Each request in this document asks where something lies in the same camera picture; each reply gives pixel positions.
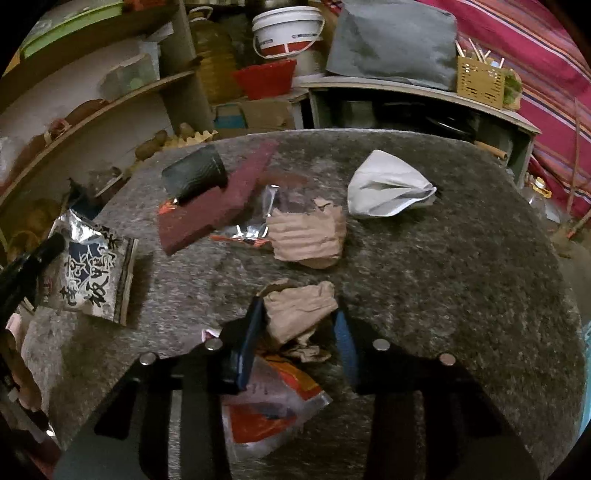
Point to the yellow chopstick holder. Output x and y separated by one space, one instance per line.
480 81

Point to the small brown paper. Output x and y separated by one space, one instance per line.
300 311

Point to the silver printed snack bag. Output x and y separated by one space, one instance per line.
90 272

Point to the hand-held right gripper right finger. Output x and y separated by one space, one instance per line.
345 344

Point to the red striped cloth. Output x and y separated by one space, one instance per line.
540 83

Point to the clear orange-edged plastic wrapper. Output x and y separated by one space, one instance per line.
254 226

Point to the maroon scouring pad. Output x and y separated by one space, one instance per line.
217 205

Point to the white paper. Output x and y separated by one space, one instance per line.
385 191

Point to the clear plastic bottle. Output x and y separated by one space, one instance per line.
539 194

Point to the red plastic basin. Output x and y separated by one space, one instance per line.
265 78

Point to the wooden shelf unit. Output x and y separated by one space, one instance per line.
92 110

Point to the low wooden cabinet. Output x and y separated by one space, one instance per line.
415 110

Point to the large brown paper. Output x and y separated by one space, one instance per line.
307 237

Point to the brown cardboard box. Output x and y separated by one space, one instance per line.
258 115

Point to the green plastic tray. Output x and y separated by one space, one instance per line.
69 30

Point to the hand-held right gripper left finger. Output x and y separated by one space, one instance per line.
249 341

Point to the yellow oil bottle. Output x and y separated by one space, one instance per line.
212 60

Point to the white plastic bucket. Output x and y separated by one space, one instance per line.
286 30

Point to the grey cushion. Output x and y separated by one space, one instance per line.
392 44

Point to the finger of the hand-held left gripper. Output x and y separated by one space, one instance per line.
32 265

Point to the crushed black cup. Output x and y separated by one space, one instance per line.
194 173

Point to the orange white plastic wrapper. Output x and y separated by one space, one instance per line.
272 401

